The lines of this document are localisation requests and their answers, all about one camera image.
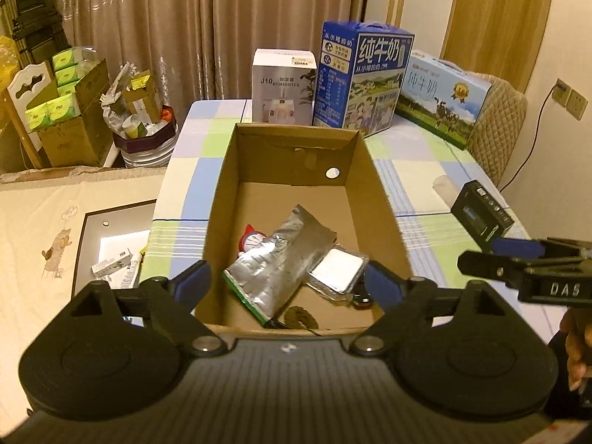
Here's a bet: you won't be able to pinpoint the clear plastic bag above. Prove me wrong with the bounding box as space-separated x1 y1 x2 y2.
305 246 369 307

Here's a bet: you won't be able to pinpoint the plastic bag of clutter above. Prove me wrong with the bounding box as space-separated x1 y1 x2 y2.
101 62 162 137

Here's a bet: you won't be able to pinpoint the double wall socket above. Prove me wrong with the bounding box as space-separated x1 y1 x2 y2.
552 78 592 121

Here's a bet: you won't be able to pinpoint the white humidifier box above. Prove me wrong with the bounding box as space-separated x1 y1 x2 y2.
252 48 319 125

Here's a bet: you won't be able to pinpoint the black product box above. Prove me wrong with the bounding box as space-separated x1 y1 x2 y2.
451 180 515 248

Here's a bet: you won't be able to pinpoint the wide cow print milk carton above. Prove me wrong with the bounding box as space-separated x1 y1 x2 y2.
395 48 492 150

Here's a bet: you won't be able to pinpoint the brown cardboard box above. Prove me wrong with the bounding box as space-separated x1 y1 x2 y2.
194 122 414 336

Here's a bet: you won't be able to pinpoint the black charger with cable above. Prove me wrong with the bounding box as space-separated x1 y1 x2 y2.
499 82 567 190

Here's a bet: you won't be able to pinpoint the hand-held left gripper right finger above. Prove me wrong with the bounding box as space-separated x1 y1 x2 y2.
349 261 523 358

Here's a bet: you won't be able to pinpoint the wooden door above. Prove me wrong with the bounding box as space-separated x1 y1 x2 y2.
441 0 556 93

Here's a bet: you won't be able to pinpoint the cardboard box of tissues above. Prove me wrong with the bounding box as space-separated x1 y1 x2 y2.
25 58 112 167

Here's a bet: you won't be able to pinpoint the tall blue milk carton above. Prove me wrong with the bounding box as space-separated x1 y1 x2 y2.
313 21 414 138

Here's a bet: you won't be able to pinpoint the black folding rack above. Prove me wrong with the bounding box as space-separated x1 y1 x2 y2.
0 0 65 70

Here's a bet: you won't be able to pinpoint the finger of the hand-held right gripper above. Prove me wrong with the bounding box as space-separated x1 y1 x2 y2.
490 237 545 258
457 250 527 290

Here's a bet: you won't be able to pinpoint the small white medicine box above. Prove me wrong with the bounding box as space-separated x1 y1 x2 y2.
90 247 142 278

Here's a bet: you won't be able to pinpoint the wooden sticks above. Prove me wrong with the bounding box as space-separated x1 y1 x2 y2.
386 0 407 28

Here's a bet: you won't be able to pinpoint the dark shallow box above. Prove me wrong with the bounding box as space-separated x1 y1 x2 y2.
71 199 158 297

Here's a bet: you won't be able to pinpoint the white chair back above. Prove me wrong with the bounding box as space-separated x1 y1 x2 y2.
7 60 58 169

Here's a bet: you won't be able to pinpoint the quilted chair back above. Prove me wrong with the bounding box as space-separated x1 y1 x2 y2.
465 74 528 190

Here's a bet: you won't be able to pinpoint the person's right hand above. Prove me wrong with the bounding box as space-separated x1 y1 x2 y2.
561 310 592 392

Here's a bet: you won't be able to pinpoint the stack of green tissue packs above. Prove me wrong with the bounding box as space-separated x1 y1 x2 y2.
25 48 93 130

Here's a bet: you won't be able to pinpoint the silver foil bag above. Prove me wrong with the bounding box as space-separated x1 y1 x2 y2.
222 203 337 327

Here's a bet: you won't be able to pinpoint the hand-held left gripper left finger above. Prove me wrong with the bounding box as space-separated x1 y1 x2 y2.
34 260 227 358

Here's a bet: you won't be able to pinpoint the beige curtain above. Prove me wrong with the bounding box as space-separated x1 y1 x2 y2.
51 0 371 102

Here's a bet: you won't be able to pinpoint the cartoon print bed sheet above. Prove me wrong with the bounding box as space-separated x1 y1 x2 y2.
0 166 167 426

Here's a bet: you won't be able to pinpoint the purple octagonal tin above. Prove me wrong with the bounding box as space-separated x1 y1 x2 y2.
112 106 179 168

